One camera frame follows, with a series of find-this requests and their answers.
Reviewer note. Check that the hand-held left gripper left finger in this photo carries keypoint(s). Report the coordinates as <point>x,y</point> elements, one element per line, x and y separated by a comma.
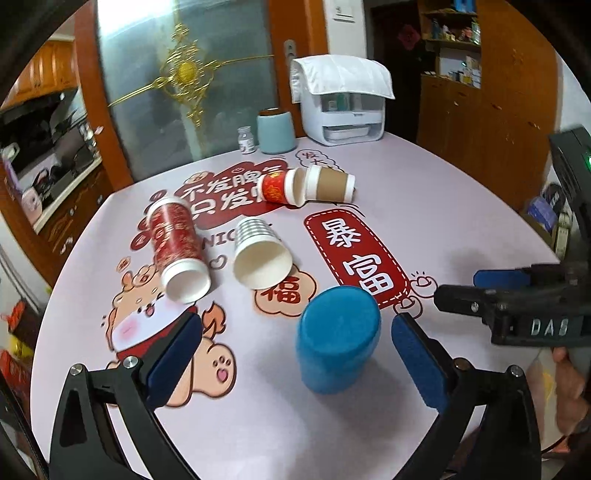
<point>178,353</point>

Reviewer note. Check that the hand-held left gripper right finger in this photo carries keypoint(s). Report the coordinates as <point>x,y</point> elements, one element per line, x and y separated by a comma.
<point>418,357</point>

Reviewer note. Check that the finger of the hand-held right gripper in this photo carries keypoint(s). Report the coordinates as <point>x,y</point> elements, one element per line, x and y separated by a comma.
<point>461,299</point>
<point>501,279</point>

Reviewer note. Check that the blue plastic cup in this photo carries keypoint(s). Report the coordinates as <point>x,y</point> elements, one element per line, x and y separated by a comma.
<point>339,337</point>

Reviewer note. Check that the tall red paper cup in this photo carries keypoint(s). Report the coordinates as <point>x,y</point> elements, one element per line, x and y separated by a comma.
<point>173,235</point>

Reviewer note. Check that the white ribbed paper cup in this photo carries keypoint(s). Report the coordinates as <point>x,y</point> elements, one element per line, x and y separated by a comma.
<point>261,263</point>

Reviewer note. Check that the brown sleeve paper cup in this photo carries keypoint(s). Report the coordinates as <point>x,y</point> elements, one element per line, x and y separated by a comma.
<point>330,183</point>

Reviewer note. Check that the small red paper cup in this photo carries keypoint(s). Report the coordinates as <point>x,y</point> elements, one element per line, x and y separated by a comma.
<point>274,187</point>

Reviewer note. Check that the person's right hand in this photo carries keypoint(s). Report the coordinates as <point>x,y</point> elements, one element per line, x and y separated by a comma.
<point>575,387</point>

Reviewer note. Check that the blue cardboard box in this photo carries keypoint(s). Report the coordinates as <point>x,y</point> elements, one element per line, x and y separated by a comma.
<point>545,207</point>

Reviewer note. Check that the red packets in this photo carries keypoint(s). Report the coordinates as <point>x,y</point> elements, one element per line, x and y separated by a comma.
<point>16,341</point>

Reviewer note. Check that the wooden shelf cabinet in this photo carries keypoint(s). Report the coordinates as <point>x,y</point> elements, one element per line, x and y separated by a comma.
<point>498,106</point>

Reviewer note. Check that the pink kettle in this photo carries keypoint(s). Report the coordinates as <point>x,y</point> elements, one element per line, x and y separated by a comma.
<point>33,203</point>

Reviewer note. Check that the white countertop appliance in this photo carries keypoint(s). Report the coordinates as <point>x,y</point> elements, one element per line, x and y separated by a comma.
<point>344,120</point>

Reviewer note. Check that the small glass bottle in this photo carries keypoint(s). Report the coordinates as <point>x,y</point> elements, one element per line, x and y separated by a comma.
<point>246,141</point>

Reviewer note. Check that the light blue canister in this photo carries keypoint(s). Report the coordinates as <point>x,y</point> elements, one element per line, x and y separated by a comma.
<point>276,134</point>

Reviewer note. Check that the row of small shelf boxes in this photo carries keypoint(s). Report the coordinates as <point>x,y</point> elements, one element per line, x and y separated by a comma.
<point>461,32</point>

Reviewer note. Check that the white folded cloth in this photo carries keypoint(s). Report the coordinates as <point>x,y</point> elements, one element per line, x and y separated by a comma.
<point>341,74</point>

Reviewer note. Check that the red paper decoration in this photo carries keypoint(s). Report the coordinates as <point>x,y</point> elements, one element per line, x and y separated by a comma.
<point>408,38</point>

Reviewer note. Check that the black range hood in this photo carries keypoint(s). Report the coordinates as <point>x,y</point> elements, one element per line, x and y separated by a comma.
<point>39,117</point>

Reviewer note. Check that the gold door ornament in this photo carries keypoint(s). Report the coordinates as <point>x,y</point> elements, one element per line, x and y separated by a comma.
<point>184,71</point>

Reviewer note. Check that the frosted glass wooden door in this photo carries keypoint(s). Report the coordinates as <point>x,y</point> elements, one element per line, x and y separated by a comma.
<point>138,55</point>

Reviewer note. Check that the white wall switch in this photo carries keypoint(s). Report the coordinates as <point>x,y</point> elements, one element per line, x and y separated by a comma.
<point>344,9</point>

